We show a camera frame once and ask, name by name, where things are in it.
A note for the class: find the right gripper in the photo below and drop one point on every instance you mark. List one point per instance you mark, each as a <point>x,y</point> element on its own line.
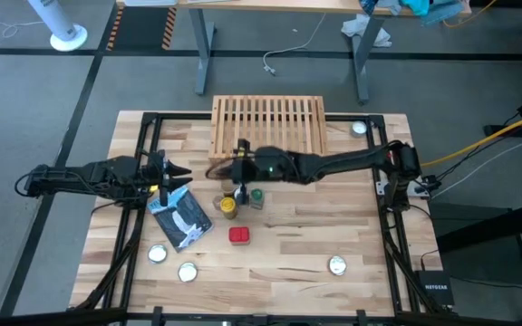
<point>261,165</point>

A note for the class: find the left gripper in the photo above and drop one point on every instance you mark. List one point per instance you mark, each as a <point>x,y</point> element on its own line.
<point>152,172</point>

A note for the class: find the yellow-lid dark spice jar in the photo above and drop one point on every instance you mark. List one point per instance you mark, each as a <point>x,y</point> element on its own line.
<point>228,207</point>

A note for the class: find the green-lid herb jar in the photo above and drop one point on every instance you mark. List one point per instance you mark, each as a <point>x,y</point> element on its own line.
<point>257,197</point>

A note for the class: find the red-lid paprika tin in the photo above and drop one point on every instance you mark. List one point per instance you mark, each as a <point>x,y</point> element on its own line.
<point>239,235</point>

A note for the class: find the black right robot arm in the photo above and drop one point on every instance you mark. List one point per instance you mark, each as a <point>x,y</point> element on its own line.
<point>347,159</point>

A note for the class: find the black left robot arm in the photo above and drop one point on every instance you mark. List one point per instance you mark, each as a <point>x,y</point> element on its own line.
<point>70,174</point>

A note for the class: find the wooden slatted shelf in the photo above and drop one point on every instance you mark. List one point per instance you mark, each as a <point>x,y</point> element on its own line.
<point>267,122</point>

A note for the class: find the blue Yellowstone book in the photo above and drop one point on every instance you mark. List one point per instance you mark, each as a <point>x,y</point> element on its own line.
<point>184,222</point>

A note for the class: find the silver tin lower left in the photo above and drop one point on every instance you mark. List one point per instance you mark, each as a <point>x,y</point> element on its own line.
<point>157,254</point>

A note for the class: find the small round metal tin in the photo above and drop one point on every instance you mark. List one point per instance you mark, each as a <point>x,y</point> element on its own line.
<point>358,129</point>

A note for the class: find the black yellow-striped floor mat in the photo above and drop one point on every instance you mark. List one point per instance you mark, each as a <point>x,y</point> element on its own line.
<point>141,29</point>

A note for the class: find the wooden desk grey legs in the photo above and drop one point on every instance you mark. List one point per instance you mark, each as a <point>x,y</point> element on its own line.
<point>288,5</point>

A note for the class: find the crumpled white cloth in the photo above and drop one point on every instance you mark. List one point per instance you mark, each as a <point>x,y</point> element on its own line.
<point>360,27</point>

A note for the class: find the pile of clothes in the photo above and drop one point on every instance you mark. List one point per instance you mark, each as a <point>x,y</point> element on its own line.
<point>428,9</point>

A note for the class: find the black metal workstation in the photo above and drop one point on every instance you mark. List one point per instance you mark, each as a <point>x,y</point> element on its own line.
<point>492,226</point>

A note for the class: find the black aluminium table frame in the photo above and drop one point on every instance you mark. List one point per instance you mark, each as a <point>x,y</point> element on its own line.
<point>392,253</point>

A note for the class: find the black Netgear switch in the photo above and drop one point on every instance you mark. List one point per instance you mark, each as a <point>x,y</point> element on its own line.
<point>435,287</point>

